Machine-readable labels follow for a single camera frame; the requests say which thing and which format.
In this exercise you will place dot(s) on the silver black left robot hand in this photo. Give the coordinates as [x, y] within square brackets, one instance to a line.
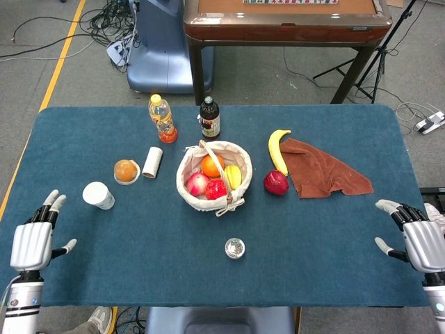
[31, 243]

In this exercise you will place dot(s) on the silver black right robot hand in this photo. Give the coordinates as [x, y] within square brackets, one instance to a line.
[426, 243]

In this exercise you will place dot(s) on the orange fruit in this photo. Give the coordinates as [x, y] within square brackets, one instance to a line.
[210, 167]

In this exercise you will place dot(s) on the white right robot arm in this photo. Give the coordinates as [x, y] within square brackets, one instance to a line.
[436, 306]

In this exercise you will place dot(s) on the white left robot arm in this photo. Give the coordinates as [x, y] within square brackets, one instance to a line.
[21, 302]

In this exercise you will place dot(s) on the wicker basket with cloth lining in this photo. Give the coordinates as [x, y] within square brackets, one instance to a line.
[189, 200]

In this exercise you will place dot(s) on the white paper cup stack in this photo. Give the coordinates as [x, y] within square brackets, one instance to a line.
[97, 195]

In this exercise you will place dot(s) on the grey sneaker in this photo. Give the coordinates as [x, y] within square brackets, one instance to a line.
[101, 318]

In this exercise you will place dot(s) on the orange jelly cup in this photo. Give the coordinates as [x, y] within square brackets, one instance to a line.
[126, 171]

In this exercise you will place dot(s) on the white power strip with plugs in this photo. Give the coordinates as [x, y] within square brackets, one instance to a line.
[431, 123]

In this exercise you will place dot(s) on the blue table cloth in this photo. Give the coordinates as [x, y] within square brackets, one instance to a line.
[156, 261]

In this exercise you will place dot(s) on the brown towel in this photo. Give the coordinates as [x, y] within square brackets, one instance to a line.
[320, 170]

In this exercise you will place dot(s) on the dark red apple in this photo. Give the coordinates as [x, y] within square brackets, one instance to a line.
[275, 183]

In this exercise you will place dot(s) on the yellow banana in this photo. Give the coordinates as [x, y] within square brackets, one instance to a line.
[275, 153]

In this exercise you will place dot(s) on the pink peach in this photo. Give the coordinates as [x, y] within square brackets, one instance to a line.
[197, 183]

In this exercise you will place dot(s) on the orange juice bottle yellow cap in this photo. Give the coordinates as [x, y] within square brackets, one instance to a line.
[163, 120]

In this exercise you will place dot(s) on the clear round paper clip box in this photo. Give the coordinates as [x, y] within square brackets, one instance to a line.
[234, 248]

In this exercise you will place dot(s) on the bright red fruit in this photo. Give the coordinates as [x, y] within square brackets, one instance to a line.
[215, 189]

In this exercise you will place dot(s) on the black tripod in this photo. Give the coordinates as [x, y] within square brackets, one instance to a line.
[379, 55]

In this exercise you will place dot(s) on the grey blue robot body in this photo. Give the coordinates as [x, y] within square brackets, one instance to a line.
[219, 321]

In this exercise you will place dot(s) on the yellow fruit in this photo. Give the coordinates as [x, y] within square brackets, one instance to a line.
[233, 176]

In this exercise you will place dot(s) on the white floor power strip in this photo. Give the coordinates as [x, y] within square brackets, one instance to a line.
[118, 50]

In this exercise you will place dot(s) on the dark brown bottle black cap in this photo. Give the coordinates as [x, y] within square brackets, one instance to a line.
[209, 120]

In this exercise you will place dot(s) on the blue machine base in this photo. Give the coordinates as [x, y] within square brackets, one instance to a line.
[160, 52]

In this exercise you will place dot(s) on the brown mahjong table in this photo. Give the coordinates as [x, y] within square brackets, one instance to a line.
[285, 31]

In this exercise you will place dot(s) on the face-up mahjong tile row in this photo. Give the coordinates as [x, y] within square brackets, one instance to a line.
[288, 1]

